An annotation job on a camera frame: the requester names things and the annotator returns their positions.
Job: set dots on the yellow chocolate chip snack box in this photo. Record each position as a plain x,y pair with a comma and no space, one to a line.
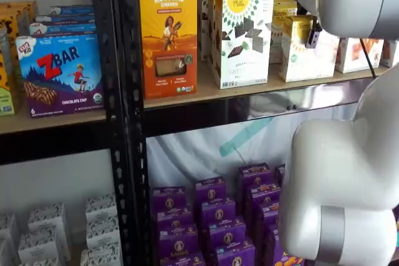
7,26
22,7
5,91

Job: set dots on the black metal shelf rack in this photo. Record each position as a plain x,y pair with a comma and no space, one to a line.
104,60
132,60

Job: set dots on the purple Annie's snack box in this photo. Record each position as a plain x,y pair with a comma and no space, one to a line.
263,197
168,199
269,214
218,213
174,219
177,242
210,189
255,175
184,260
227,235
237,255
279,174
274,250

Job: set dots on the blue purple Zbar box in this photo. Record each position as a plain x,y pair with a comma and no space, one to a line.
62,76
74,10
68,28
68,19

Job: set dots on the teal tape strip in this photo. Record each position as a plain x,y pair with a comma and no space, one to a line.
240,139

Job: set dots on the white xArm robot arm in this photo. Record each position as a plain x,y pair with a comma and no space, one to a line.
343,169

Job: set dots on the orange white crackers box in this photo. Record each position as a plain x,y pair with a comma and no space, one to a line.
352,57
391,54

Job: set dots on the white patterned small box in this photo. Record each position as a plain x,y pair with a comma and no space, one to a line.
101,256
50,219
103,231
37,248
101,205

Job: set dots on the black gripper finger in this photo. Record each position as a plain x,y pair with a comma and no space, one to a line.
313,37

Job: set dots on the orange Revival cracker box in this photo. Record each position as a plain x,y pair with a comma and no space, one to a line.
170,45

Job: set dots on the tall Simple Mills cookie box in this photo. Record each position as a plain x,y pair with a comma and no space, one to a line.
201,13
212,29
246,54

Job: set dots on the wooden shelf board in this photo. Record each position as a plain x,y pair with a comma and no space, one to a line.
205,91
46,122

